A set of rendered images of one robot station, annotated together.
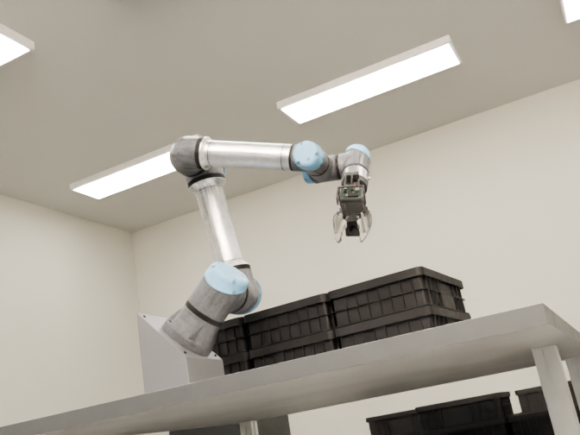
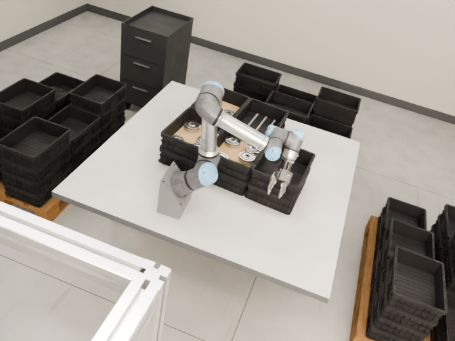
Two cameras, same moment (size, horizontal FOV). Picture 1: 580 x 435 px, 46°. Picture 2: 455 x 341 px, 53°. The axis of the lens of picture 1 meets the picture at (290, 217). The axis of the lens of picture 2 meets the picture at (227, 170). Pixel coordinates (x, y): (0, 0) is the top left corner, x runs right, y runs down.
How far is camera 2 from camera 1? 2.02 m
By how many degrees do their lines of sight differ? 57
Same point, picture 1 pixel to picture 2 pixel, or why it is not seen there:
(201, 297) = (193, 183)
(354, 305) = (261, 181)
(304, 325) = (234, 172)
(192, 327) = (185, 192)
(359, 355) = (258, 274)
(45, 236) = not seen: outside the picture
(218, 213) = (212, 130)
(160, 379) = (166, 209)
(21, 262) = not seen: outside the picture
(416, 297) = (290, 195)
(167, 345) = (172, 200)
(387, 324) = (272, 197)
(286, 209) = not seen: outside the picture
